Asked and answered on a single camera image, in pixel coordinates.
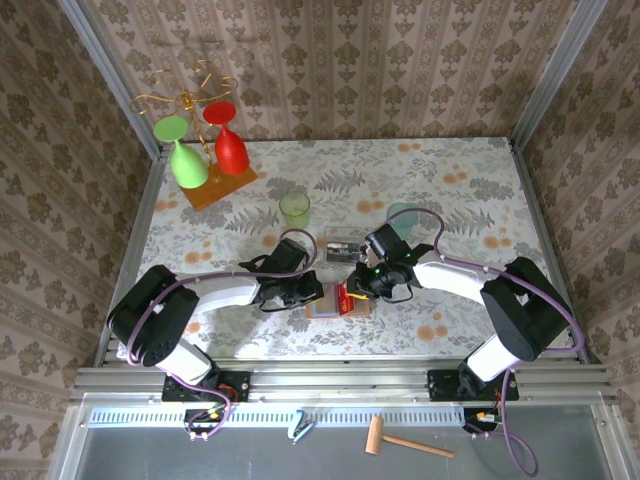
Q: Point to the brown leather card holder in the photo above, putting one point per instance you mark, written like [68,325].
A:
[362,310]

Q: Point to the red credit card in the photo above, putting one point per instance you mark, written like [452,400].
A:
[344,304]

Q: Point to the black VIP credit card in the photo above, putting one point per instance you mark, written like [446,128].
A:
[342,252]

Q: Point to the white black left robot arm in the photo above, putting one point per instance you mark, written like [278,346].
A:
[225,295]

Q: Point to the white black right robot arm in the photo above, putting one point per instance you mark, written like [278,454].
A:
[450,277]

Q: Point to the clear acrylic card box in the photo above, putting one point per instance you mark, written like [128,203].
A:
[345,235]

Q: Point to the teal translucent plastic cup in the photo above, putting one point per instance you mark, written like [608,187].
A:
[402,212]

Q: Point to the green translucent plastic cup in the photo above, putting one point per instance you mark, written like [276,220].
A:
[295,212]

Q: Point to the floral patterned tablecloth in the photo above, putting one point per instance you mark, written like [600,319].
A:
[310,160]

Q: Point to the blue white plastic clip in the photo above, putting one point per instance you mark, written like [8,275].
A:
[300,425]

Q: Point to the small wooden mallet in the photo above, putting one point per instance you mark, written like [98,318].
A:
[374,435]

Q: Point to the red plastic wine glass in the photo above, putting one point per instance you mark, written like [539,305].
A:
[231,150]

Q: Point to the green plastic wine glass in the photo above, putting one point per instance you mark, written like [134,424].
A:
[189,167]

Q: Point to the black power connector block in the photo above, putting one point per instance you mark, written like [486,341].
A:
[470,414]
[190,414]

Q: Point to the grey metal shelf panel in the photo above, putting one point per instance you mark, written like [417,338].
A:
[250,460]

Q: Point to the aluminium frame rail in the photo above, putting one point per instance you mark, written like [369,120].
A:
[340,380]

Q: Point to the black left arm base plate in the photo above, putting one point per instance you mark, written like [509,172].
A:
[237,385]

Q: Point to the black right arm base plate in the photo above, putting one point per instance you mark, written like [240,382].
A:
[442,385]

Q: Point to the aluminium table side rail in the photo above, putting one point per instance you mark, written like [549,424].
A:
[541,225]
[145,210]

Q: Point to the aluminium frame post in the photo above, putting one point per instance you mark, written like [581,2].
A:
[114,75]
[557,70]

